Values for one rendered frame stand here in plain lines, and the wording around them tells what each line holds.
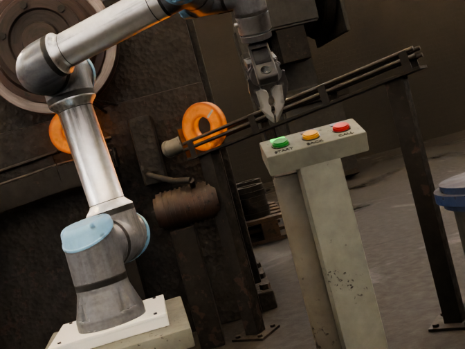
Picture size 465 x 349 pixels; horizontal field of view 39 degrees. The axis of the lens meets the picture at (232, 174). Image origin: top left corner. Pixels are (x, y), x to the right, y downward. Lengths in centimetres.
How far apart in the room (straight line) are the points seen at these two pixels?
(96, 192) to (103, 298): 27
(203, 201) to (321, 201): 64
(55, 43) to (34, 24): 80
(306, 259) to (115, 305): 53
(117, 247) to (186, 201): 67
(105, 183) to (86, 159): 7
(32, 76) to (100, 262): 43
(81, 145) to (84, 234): 25
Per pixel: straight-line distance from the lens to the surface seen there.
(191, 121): 212
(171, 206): 209
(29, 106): 232
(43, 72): 147
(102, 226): 142
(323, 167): 153
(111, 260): 143
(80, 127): 157
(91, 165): 156
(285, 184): 167
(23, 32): 226
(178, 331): 133
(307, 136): 154
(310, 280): 171
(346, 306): 159
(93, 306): 142
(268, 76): 140
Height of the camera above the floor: 64
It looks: 3 degrees down
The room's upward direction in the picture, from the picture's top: 15 degrees counter-clockwise
